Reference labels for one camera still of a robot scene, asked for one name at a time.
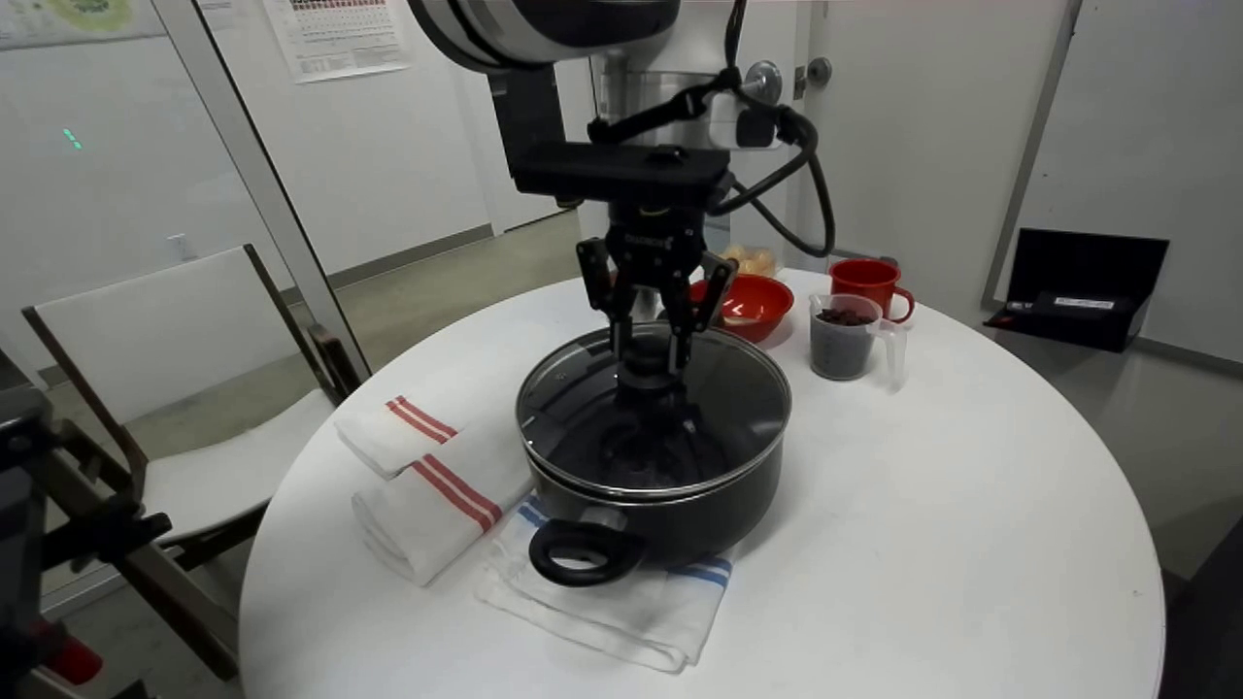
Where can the white folding chair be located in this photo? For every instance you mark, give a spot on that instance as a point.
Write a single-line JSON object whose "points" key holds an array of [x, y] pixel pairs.
{"points": [[167, 334]]}

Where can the white wall poster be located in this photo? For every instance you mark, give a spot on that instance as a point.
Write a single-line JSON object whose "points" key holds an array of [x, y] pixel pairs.
{"points": [[340, 36]]}

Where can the red plastic bowl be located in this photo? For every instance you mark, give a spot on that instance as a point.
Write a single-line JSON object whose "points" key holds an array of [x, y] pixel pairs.
{"points": [[761, 310]]}

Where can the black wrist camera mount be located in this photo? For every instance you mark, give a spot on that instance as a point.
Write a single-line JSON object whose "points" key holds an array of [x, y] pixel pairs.
{"points": [[622, 173]]}

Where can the white towel red stripes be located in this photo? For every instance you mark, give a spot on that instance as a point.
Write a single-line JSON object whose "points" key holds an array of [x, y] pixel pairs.
{"points": [[439, 499]]}

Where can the wall poster green print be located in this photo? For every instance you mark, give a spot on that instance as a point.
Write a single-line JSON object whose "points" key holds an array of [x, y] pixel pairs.
{"points": [[79, 18]]}

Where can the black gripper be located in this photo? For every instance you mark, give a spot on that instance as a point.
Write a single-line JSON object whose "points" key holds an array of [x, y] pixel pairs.
{"points": [[653, 238]]}

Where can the black laptop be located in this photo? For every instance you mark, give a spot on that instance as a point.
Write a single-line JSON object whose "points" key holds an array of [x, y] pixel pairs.
{"points": [[1088, 277]]}

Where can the small red object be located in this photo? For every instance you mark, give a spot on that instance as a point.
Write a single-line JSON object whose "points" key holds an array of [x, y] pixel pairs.
{"points": [[69, 656]]}

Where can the clear measuring cup dark contents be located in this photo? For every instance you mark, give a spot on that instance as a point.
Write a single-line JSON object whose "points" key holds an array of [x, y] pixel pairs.
{"points": [[839, 341]]}

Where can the yellow bread rolls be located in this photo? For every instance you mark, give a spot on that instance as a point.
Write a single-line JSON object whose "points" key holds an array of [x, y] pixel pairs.
{"points": [[754, 261]]}

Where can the glass pot lid black knob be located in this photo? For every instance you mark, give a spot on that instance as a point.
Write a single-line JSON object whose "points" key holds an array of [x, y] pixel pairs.
{"points": [[644, 448]]}

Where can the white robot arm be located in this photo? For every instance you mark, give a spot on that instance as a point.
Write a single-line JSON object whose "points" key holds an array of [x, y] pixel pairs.
{"points": [[545, 24]]}

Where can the black cooking pot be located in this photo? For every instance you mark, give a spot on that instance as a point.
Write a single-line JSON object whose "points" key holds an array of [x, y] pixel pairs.
{"points": [[713, 517]]}

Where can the white towel blue stripes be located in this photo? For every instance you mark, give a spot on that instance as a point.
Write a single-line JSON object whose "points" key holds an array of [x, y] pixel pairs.
{"points": [[607, 622]]}

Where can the silver door lock knob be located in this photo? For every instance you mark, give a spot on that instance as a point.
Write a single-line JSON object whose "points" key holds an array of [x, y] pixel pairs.
{"points": [[814, 75]]}

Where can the black equipment stand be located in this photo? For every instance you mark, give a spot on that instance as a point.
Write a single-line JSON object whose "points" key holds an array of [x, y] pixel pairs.
{"points": [[23, 517]]}

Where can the red mug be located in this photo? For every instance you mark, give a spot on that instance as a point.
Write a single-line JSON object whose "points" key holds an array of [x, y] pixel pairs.
{"points": [[863, 282]]}

